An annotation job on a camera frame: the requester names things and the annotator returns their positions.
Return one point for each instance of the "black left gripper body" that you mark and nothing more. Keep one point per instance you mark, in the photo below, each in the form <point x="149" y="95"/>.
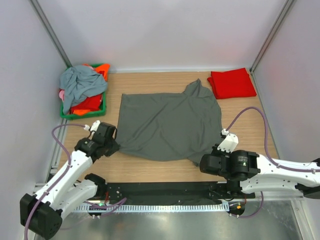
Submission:
<point x="112" y="146"/>

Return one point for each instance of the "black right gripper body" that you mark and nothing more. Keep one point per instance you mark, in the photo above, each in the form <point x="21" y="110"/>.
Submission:
<point x="218" y="153"/>

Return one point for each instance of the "dark grey t shirt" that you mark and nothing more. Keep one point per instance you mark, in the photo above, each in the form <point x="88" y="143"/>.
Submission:
<point x="170" y="126"/>

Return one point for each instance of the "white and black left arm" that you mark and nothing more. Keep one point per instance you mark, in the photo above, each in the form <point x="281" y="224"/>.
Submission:
<point x="44" y="211"/>

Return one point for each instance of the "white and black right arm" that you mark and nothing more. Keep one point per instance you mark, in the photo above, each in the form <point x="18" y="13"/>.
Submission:
<point x="248" y="172"/>

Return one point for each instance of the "red t shirt in basket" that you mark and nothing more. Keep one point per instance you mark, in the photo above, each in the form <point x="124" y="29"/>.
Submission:
<point x="90" y="103"/>

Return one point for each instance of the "green plastic basket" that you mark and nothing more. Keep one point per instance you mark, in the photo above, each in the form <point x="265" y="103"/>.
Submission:
<point x="81" y="114"/>

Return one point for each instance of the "light blue t shirt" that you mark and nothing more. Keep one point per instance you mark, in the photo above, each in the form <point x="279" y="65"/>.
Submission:
<point x="79" y="83"/>

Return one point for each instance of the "pink garment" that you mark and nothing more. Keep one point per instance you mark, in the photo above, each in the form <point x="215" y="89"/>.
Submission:
<point x="61" y="94"/>

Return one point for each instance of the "orange t shirt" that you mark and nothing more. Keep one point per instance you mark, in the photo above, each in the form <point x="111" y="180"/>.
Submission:
<point x="101" y="69"/>

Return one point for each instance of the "folded red t shirt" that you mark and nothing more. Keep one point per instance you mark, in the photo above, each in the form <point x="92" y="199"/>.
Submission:
<point x="231" y="84"/>

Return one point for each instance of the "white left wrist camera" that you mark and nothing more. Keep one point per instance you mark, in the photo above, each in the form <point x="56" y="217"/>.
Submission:
<point x="92" y="127"/>

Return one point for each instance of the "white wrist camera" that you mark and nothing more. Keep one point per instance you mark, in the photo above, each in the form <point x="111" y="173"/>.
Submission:
<point x="92" y="127"/>
<point x="229" y="141"/>

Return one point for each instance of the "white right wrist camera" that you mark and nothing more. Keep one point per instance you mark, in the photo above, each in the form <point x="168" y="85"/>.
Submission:
<point x="229" y="141"/>

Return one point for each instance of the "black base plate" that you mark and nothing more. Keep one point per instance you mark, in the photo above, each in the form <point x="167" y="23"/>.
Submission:
<point x="172" y="193"/>

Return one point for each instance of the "slotted white cable duct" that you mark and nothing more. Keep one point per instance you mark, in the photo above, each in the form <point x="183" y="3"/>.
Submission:
<point x="87" y="208"/>

